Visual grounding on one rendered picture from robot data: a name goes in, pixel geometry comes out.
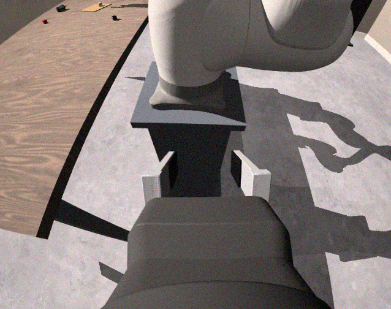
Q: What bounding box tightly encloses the tan square mat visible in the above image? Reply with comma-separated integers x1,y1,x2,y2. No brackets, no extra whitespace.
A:
81,4,111,12

